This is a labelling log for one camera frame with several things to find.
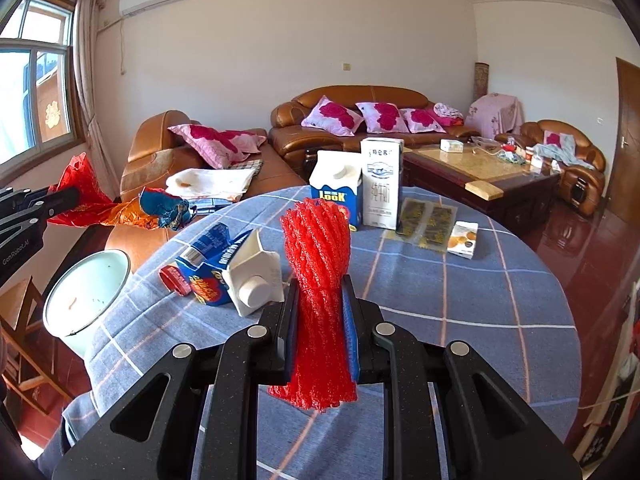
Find red foam net sleeve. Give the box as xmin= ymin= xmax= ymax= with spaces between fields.
xmin=269 ymin=198 xmax=357 ymax=412

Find red orange foil wrapper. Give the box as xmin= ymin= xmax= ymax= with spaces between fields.
xmin=46 ymin=152 xmax=194 ymax=232

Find crushed blue Look carton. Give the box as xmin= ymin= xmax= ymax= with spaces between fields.
xmin=176 ymin=222 xmax=284 ymax=318

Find blue plaid tablecloth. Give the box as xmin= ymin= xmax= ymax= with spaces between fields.
xmin=63 ymin=186 xmax=582 ymax=479

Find green sachet packets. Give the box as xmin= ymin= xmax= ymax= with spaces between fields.
xmin=384 ymin=197 xmax=458 ymax=252

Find red snack wrapper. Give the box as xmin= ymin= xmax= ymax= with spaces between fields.
xmin=158 ymin=263 xmax=192 ymax=297

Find small white orange box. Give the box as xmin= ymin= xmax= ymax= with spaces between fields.
xmin=447 ymin=221 xmax=478 ymax=259

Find upright blue Look carton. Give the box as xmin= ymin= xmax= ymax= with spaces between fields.
xmin=309 ymin=151 xmax=362 ymax=231

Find brown leather chaise sofa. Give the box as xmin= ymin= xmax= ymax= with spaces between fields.
xmin=104 ymin=109 xmax=307 ymax=273

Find wooden chair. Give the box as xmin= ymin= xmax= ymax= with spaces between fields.
xmin=1 ymin=278 xmax=75 ymax=416

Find folded blue striped cloth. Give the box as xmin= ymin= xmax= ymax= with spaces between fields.
xmin=189 ymin=198 xmax=233 ymax=216

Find folded white cloth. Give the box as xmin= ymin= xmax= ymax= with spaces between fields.
xmin=166 ymin=168 xmax=255 ymax=202

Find tall white milk carton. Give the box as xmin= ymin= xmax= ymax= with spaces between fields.
xmin=360 ymin=138 xmax=404 ymax=231

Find pink floral pillow on chaise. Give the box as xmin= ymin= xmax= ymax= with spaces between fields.
xmin=169 ymin=124 xmax=267 ymax=169

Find brown leather three-seat sofa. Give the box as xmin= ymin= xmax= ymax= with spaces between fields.
xmin=268 ymin=84 xmax=482 ymax=172

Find wooden coffee table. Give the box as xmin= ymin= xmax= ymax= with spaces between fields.
xmin=402 ymin=145 xmax=560 ymax=234

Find beige curtain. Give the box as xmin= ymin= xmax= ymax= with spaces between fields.
xmin=72 ymin=0 xmax=119 ymax=198

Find pink cloth covered chair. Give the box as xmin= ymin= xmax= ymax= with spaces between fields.
xmin=464 ymin=93 xmax=524 ymax=140

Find brown leather armchair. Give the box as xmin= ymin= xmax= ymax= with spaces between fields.
xmin=495 ymin=119 xmax=606 ymax=217

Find brown wooden door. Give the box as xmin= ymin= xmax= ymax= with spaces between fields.
xmin=606 ymin=58 xmax=640 ymax=228

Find window with frame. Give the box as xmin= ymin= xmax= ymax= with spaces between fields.
xmin=0 ymin=0 xmax=87 ymax=183

